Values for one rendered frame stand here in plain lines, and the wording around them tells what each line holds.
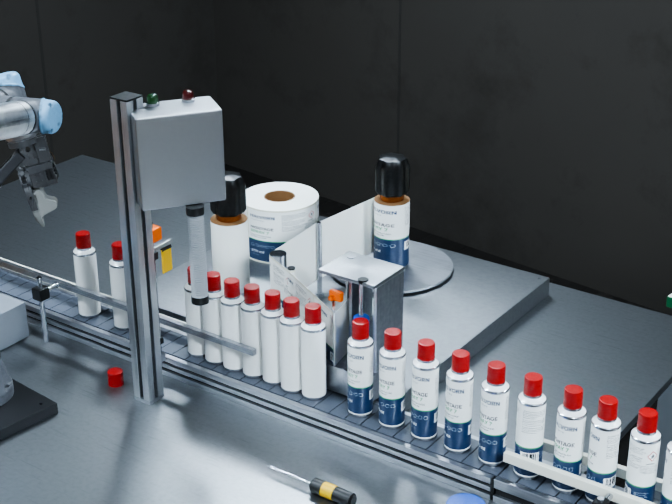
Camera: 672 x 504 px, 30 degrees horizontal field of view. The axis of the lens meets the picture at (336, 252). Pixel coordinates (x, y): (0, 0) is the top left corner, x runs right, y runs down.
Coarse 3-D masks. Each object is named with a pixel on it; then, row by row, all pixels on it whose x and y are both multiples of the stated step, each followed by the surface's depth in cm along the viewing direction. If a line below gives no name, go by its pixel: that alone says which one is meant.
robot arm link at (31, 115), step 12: (12, 96) 274; (0, 108) 258; (12, 108) 261; (24, 108) 265; (36, 108) 268; (48, 108) 269; (60, 108) 273; (0, 120) 256; (12, 120) 260; (24, 120) 264; (36, 120) 268; (48, 120) 269; (60, 120) 273; (0, 132) 256; (12, 132) 261; (24, 132) 266; (36, 132) 272; (48, 132) 271
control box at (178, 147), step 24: (144, 120) 236; (168, 120) 237; (192, 120) 239; (216, 120) 241; (144, 144) 238; (168, 144) 239; (192, 144) 241; (216, 144) 243; (144, 168) 239; (168, 168) 241; (192, 168) 243; (216, 168) 244; (144, 192) 241; (168, 192) 243; (192, 192) 245; (216, 192) 246
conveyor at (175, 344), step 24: (0, 288) 305; (24, 288) 305; (72, 312) 293; (120, 336) 283; (168, 336) 282; (192, 360) 272; (264, 384) 262; (336, 408) 254; (384, 432) 245; (408, 432) 245; (456, 456) 238
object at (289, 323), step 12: (288, 300) 252; (288, 312) 252; (288, 324) 252; (300, 324) 253; (288, 336) 254; (300, 336) 254; (288, 348) 255; (300, 348) 255; (288, 360) 256; (300, 360) 256; (288, 372) 257; (300, 372) 258; (288, 384) 258; (300, 384) 259
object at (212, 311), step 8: (208, 272) 265; (216, 272) 265; (208, 280) 263; (216, 280) 263; (208, 288) 264; (216, 288) 264; (216, 296) 264; (208, 304) 264; (216, 304) 264; (208, 312) 265; (216, 312) 265; (208, 320) 266; (216, 320) 266; (208, 328) 267; (216, 328) 266; (208, 344) 269; (216, 344) 268; (208, 352) 269; (216, 352) 269; (208, 360) 270; (216, 360) 270
